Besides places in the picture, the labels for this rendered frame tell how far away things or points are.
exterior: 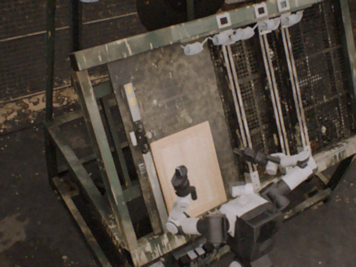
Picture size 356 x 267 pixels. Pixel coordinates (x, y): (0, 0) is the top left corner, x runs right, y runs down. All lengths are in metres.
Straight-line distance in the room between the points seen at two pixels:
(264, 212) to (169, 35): 1.14
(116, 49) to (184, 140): 0.73
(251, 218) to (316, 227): 1.96
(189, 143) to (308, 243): 1.77
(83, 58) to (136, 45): 0.33
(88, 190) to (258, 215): 1.25
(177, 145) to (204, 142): 0.20
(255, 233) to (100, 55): 1.25
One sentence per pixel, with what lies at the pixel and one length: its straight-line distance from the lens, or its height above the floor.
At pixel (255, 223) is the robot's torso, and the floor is 1.41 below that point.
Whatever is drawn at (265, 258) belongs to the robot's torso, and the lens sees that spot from 2.87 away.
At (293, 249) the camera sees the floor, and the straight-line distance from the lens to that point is 4.30.
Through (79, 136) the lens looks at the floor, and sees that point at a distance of 4.71.
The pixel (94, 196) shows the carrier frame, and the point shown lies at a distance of 3.29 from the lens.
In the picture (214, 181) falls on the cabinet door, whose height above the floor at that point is 1.02.
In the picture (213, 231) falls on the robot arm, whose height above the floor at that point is 1.33.
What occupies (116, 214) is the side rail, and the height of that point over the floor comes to 1.05.
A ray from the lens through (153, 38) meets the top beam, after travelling 2.80.
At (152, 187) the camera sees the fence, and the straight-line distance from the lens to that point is 2.91.
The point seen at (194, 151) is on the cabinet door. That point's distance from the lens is 3.05.
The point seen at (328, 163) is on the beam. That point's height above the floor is 0.84.
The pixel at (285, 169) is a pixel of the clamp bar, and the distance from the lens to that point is 3.49.
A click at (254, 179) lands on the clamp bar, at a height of 0.99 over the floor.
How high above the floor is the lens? 3.47
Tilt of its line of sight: 46 degrees down
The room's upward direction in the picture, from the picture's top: 11 degrees clockwise
